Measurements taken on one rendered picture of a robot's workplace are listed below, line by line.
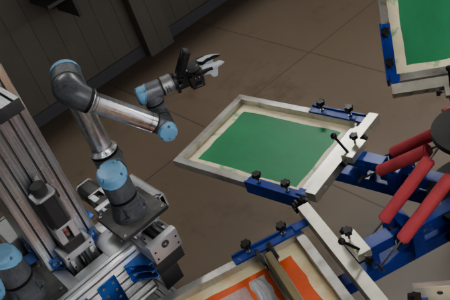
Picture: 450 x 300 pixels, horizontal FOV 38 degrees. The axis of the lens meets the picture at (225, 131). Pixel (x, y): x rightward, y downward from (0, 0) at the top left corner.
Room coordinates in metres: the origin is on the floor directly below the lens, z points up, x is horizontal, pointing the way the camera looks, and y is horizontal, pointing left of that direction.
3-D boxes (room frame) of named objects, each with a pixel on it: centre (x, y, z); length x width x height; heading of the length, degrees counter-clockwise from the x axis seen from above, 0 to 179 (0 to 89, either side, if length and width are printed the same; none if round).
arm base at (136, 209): (2.06, 0.47, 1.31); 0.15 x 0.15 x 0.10
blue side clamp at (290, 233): (1.88, 0.00, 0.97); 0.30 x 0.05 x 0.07; 100
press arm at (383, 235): (1.67, -0.36, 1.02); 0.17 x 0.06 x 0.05; 100
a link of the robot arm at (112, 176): (2.07, 0.47, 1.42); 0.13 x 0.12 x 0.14; 6
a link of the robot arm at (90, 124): (2.19, 0.48, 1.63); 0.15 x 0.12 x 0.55; 6
